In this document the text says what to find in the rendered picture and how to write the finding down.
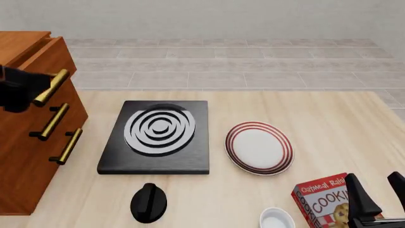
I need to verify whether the red cookie box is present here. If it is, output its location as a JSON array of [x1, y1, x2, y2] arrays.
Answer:
[[290, 172, 385, 228]]

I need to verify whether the round black stove knob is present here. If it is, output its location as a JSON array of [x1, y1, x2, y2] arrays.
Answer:
[[130, 182, 168, 224]]

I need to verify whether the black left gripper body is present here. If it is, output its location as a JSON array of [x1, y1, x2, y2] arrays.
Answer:
[[0, 65, 52, 114]]

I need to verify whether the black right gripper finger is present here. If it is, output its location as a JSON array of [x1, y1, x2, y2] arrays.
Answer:
[[344, 173, 383, 220], [387, 171, 405, 215]]

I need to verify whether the flat black stove plate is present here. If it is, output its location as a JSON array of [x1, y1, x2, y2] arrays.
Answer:
[[96, 99, 211, 176]]

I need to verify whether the brass drawer handle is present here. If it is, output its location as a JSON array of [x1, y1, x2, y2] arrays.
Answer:
[[32, 68, 72, 108], [48, 127, 84, 165], [28, 103, 71, 142]]

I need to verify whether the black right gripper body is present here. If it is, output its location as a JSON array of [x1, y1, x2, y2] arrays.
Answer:
[[347, 215, 405, 228]]

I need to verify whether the wooden cabinet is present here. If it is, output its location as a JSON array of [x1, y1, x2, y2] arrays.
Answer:
[[0, 30, 89, 216]]

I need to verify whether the white plate with red rings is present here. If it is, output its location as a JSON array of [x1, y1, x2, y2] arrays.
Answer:
[[224, 121, 295, 177]]

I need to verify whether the wooden cabinet drawer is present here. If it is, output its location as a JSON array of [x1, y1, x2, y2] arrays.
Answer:
[[0, 70, 84, 172], [9, 93, 89, 215], [0, 36, 78, 134]]

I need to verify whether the small white bowl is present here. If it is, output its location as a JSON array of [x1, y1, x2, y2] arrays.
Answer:
[[259, 206, 297, 228]]

